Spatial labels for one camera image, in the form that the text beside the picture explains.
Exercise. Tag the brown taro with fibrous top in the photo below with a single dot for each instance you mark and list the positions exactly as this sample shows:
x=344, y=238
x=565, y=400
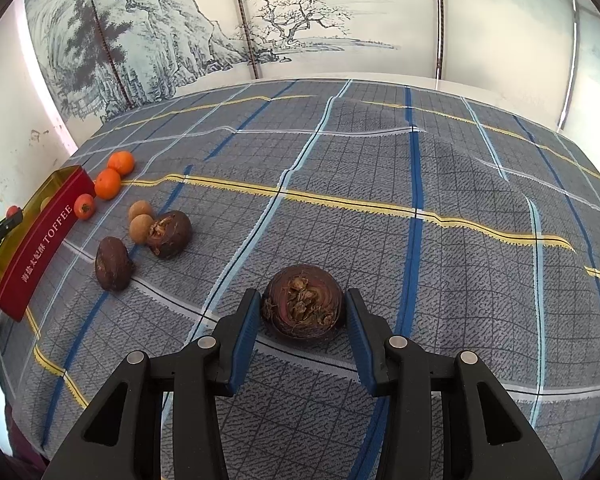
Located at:
x=172, y=235

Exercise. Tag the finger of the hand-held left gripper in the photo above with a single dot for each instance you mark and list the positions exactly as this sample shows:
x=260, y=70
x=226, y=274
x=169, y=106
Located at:
x=0, y=231

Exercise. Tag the orange tangerine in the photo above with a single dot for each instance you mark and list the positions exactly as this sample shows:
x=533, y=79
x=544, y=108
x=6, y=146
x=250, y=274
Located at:
x=108, y=184
x=121, y=163

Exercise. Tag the ink landscape wall mural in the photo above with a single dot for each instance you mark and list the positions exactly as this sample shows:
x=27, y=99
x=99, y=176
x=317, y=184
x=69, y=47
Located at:
x=130, y=35

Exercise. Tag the red candy box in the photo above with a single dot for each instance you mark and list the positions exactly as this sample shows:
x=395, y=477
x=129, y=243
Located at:
x=45, y=245

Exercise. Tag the grey plaid blanket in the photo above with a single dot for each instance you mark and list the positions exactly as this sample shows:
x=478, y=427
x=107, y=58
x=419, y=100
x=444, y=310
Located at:
x=430, y=260

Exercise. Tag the smooth oval brown taro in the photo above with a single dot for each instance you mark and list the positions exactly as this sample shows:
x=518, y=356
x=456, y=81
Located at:
x=113, y=265

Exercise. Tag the large brown taro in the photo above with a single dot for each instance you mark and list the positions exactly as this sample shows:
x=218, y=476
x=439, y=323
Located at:
x=305, y=305

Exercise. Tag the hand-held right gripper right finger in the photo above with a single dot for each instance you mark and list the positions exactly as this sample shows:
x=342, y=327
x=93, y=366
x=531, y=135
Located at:
x=365, y=345

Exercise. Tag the small red-orange persimmon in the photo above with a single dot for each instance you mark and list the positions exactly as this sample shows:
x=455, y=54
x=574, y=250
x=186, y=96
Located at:
x=84, y=207

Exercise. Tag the small red fruit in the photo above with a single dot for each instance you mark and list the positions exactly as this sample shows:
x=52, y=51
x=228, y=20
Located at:
x=14, y=211

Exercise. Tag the tan longan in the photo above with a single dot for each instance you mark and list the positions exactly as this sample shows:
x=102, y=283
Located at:
x=141, y=210
x=139, y=229

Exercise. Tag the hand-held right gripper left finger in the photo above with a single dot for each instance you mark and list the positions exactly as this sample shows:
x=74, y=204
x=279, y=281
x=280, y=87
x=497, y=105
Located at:
x=244, y=340

